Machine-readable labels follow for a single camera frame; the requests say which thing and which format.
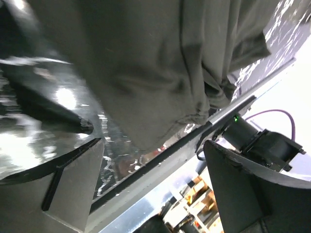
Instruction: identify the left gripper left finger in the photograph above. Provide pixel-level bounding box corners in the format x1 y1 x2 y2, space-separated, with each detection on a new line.
0 138 104 233

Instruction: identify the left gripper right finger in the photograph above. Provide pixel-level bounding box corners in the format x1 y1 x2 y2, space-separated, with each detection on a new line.
204 140 311 233

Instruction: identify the black t shirt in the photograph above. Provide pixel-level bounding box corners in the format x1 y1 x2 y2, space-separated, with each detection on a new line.
29 0 277 151

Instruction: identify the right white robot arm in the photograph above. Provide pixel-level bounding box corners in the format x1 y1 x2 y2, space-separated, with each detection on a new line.
212 115 304 172

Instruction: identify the black marbled table mat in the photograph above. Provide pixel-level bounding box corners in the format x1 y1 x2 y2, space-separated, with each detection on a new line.
0 0 311 194

